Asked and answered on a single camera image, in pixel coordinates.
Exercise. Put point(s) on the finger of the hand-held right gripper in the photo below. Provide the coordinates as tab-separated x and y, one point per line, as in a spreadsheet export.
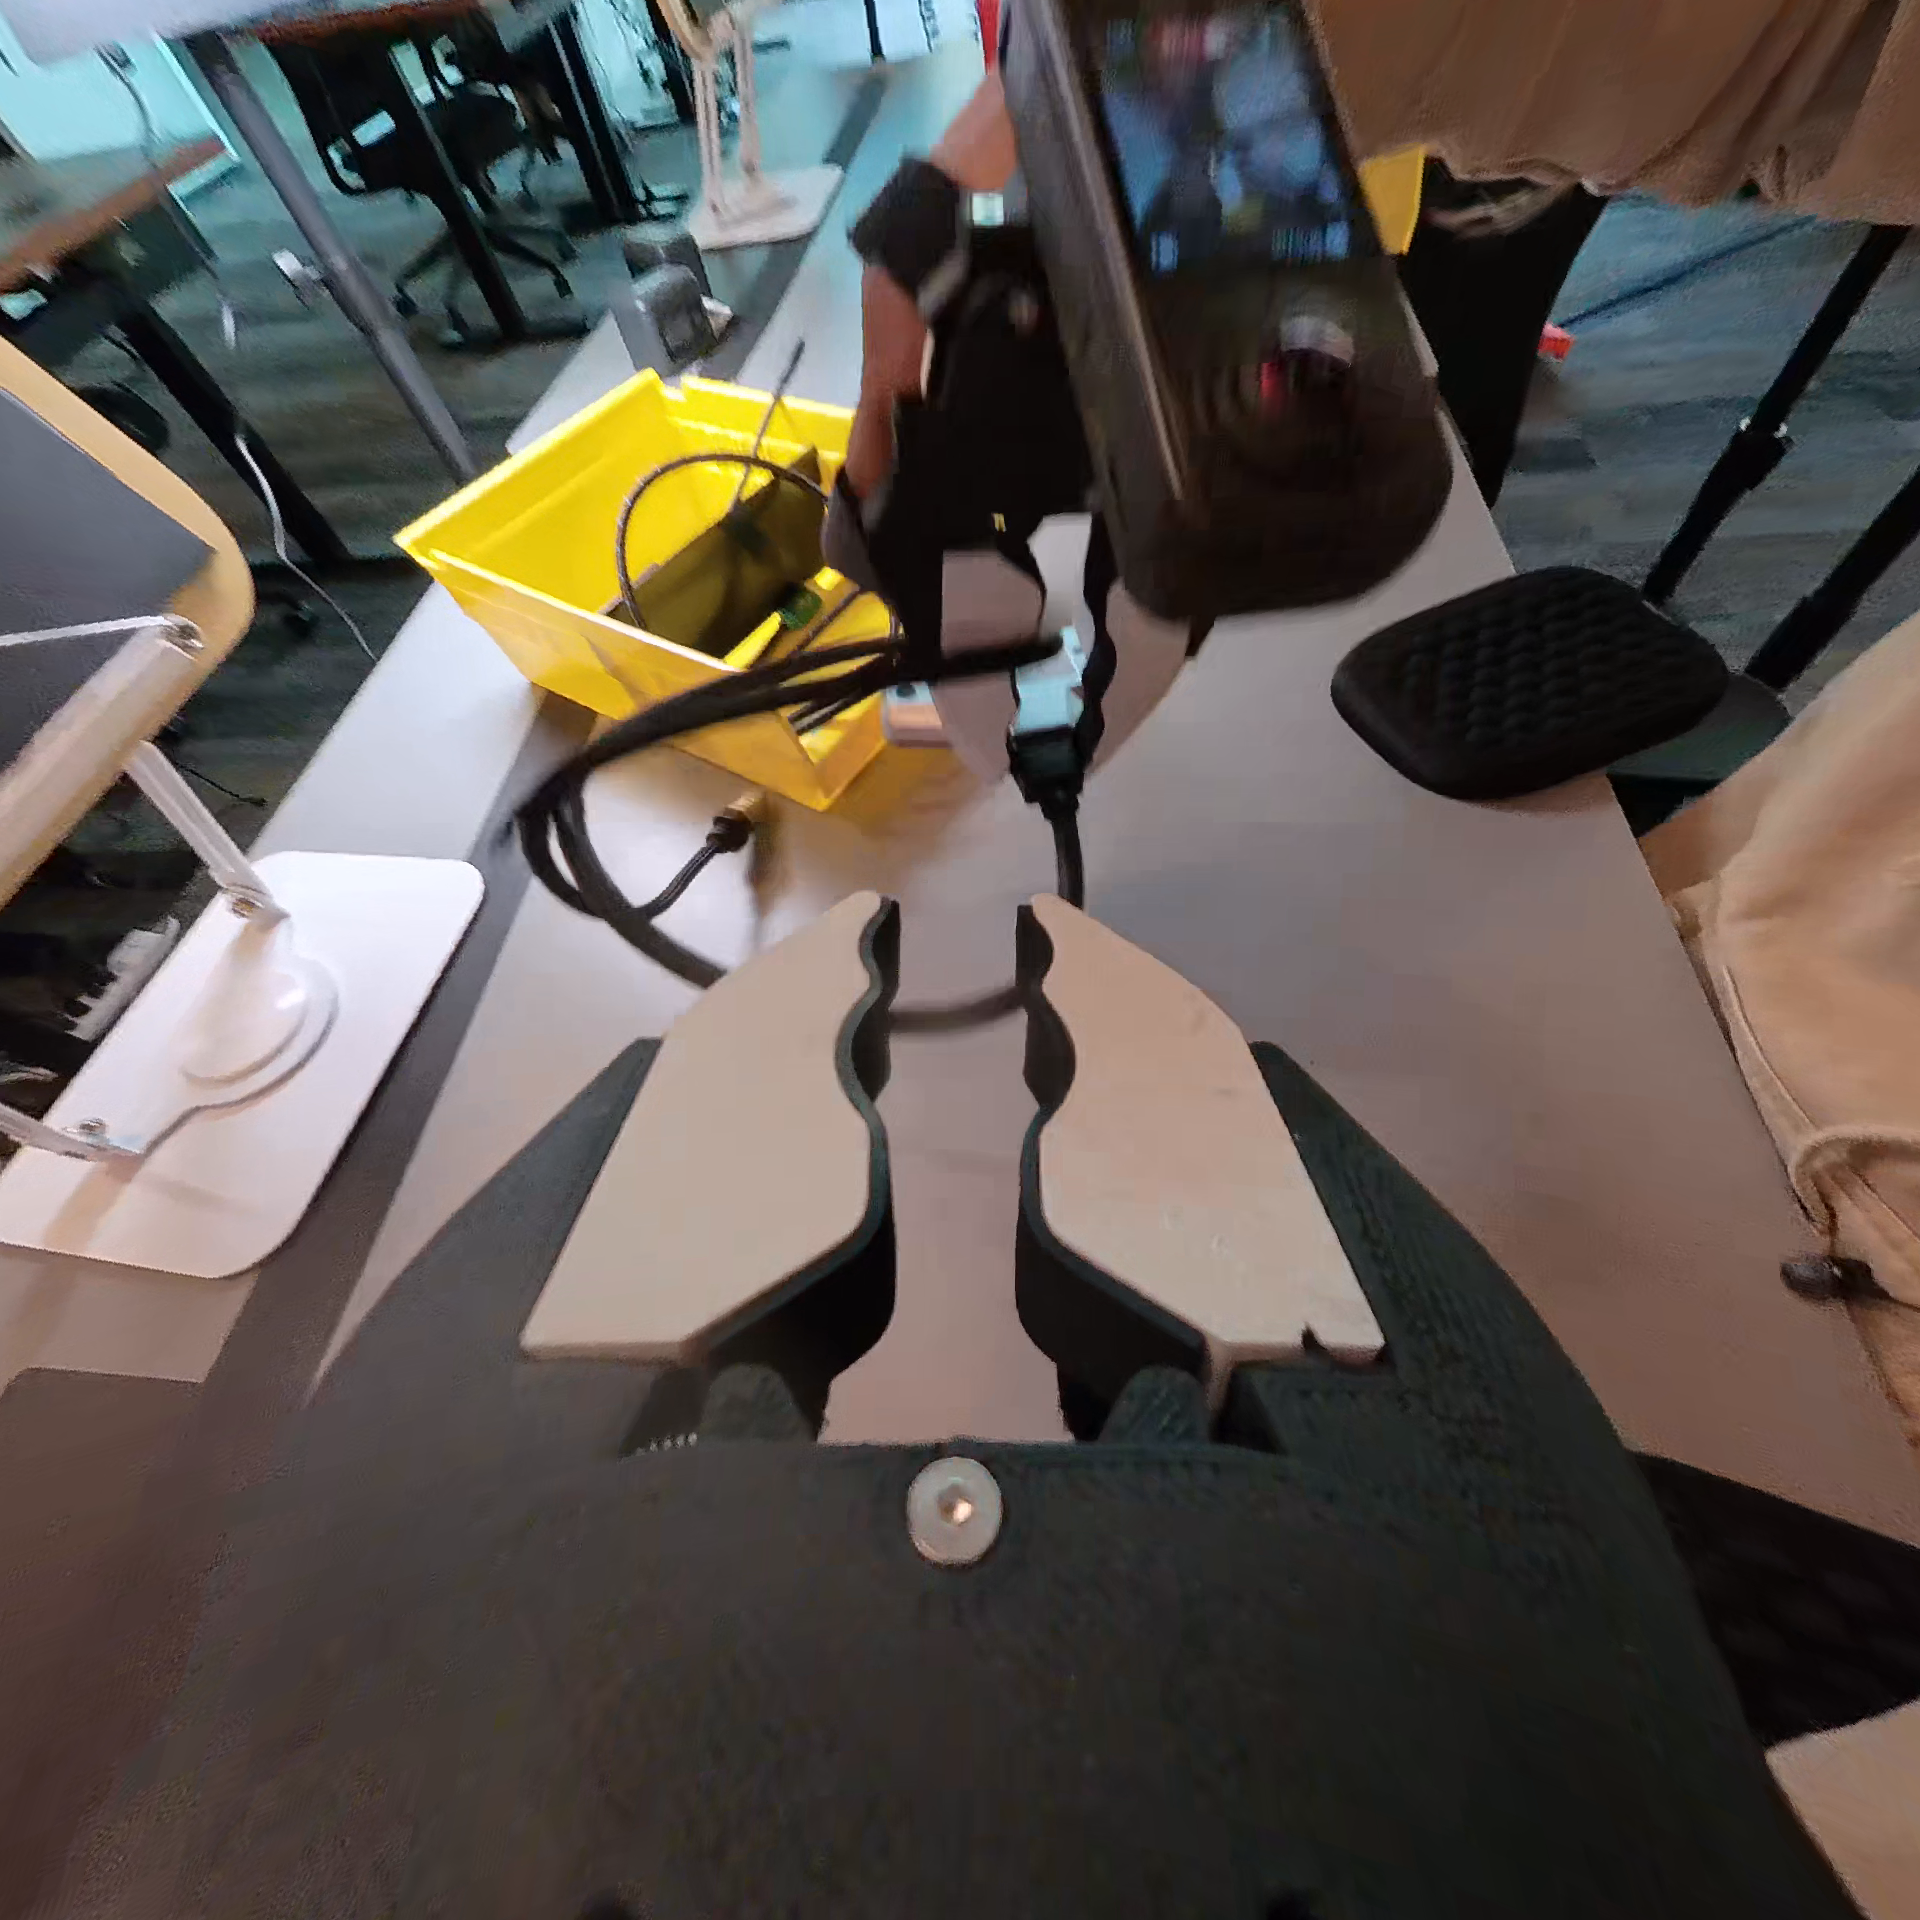
991	645
1142	675

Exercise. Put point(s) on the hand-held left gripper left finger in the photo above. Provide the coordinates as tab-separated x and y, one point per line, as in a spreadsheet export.
704	1172

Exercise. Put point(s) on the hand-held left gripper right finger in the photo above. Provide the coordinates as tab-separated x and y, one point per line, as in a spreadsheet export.
1184	1172

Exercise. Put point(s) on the yellow storage bin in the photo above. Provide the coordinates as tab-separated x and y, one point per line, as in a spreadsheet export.
525	557
1393	201

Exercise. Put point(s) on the person's right forearm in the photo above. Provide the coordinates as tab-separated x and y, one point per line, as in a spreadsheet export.
1652	89

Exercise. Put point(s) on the person's right hand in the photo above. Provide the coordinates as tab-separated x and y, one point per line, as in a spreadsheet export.
886	405

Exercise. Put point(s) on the black bin divider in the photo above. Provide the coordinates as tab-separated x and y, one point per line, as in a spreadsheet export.
721	587

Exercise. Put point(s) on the black chair armrest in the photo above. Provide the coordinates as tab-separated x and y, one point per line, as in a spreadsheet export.
1529	675

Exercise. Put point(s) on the white tablet stand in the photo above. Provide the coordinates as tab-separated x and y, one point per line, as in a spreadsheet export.
271	1051

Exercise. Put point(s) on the small grey device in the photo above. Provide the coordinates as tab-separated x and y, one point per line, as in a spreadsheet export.
669	300

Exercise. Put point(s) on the wooden framed panel with stand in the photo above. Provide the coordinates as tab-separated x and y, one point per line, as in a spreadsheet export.
751	182

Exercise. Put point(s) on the person's torso in beige hoodie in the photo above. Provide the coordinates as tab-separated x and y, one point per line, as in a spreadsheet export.
1816	931

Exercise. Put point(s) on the black office chair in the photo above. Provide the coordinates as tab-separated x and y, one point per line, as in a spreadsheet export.
435	149

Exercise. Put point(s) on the wooden top desk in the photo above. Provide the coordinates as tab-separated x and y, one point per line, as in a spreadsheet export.
135	270

